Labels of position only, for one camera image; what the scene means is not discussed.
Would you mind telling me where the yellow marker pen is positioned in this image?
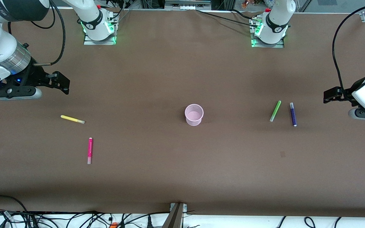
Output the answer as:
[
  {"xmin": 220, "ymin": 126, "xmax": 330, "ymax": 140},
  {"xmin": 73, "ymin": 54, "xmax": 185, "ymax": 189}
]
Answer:
[{"xmin": 61, "ymin": 115, "xmax": 85, "ymax": 124}]

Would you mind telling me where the short black table cable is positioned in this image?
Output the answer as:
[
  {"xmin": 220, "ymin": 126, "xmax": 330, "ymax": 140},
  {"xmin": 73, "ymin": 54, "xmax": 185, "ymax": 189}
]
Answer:
[{"xmin": 232, "ymin": 9, "xmax": 255, "ymax": 19}]

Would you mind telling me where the long black table cable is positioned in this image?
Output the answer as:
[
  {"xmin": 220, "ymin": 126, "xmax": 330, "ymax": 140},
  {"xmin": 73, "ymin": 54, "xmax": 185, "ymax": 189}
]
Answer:
[{"xmin": 196, "ymin": 9, "xmax": 259, "ymax": 28}]

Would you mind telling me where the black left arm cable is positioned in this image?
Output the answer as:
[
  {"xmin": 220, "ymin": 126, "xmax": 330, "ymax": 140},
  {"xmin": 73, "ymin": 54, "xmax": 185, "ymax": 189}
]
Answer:
[{"xmin": 332, "ymin": 1, "xmax": 365, "ymax": 95}]

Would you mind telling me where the purple marker pen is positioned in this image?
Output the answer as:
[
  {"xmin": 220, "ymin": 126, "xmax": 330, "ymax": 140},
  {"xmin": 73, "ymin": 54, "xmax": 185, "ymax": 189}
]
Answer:
[{"xmin": 290, "ymin": 102, "xmax": 297, "ymax": 127}]

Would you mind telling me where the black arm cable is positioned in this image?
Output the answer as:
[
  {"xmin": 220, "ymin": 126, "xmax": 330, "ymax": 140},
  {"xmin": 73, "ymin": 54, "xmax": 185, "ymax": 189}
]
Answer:
[
  {"xmin": 332, "ymin": 1, "xmax": 365, "ymax": 95},
  {"xmin": 30, "ymin": 0, "xmax": 66, "ymax": 66}
]

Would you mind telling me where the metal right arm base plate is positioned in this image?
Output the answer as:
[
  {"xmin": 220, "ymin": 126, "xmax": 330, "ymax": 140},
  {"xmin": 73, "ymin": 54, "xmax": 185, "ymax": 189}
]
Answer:
[{"xmin": 84, "ymin": 17, "xmax": 118, "ymax": 45}]

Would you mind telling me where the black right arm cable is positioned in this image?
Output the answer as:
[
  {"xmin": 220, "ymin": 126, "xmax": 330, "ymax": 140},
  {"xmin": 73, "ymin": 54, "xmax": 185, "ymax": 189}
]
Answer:
[{"xmin": 30, "ymin": 0, "xmax": 66, "ymax": 66}]

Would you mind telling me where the green marker pen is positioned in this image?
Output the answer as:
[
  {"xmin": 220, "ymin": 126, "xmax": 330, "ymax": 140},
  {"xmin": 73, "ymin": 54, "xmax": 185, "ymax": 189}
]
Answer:
[{"xmin": 270, "ymin": 101, "xmax": 282, "ymax": 123}]

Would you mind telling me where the thick black looping cable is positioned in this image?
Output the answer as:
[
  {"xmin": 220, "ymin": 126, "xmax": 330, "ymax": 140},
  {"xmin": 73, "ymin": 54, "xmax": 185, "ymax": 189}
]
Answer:
[{"xmin": 0, "ymin": 195, "xmax": 28, "ymax": 213}]

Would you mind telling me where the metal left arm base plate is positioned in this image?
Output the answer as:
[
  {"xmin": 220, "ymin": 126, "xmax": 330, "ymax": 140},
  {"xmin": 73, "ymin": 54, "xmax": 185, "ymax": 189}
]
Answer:
[{"xmin": 251, "ymin": 17, "xmax": 285, "ymax": 48}]

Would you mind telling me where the pink plastic cup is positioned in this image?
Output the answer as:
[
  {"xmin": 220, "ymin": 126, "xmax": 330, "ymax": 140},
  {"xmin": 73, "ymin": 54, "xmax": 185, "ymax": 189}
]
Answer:
[{"xmin": 184, "ymin": 104, "xmax": 204, "ymax": 126}]

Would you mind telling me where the grey power strip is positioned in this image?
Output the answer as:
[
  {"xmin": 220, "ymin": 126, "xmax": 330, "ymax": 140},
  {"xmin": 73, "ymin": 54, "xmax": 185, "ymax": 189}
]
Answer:
[{"xmin": 165, "ymin": 0, "xmax": 212, "ymax": 11}]

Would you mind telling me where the metal table edge bracket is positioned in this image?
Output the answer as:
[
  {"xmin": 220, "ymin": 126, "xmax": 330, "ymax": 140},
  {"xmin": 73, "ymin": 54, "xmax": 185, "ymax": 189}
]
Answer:
[{"xmin": 162, "ymin": 203, "xmax": 188, "ymax": 228}]

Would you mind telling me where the tangled black cable bundle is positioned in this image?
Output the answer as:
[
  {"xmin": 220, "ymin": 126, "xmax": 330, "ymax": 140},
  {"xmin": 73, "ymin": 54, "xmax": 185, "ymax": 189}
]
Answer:
[{"xmin": 0, "ymin": 209, "xmax": 171, "ymax": 228}]

